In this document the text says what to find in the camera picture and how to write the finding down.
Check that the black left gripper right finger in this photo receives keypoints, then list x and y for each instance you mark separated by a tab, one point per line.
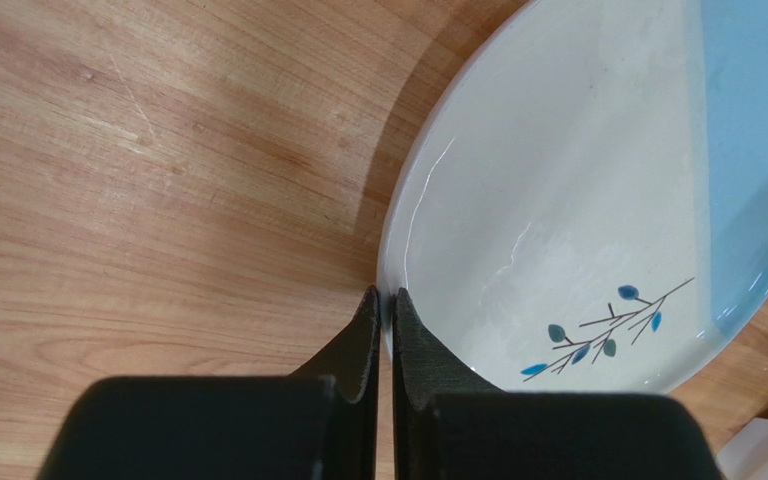
450	423

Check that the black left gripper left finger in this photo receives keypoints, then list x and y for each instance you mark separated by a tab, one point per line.
318	422

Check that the light blue plate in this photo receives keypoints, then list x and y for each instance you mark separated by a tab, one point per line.
586	207

